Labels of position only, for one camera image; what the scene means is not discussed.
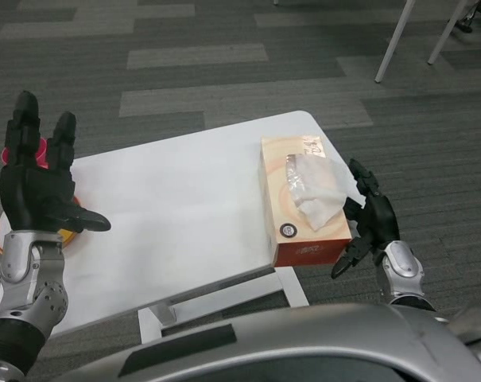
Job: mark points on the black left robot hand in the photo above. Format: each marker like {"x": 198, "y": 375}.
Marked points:
{"x": 33, "y": 195}

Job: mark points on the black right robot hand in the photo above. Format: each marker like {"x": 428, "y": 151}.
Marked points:
{"x": 379, "y": 221}

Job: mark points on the white tissue sheet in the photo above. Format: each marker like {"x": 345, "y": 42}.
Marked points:
{"x": 323, "y": 195}

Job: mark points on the orange tissue box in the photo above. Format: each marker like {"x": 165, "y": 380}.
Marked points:
{"x": 278, "y": 191}

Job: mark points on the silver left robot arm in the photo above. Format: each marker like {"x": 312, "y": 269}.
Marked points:
{"x": 29, "y": 278}

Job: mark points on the pink plastic cup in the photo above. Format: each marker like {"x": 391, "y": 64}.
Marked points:
{"x": 43, "y": 153}

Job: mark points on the silver robot chest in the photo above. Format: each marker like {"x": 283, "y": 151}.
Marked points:
{"x": 303, "y": 346}

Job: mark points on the white desk leg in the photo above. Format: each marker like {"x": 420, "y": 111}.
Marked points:
{"x": 444, "y": 32}
{"x": 393, "y": 40}

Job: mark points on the white table base frame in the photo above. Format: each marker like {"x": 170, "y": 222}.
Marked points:
{"x": 224, "y": 302}

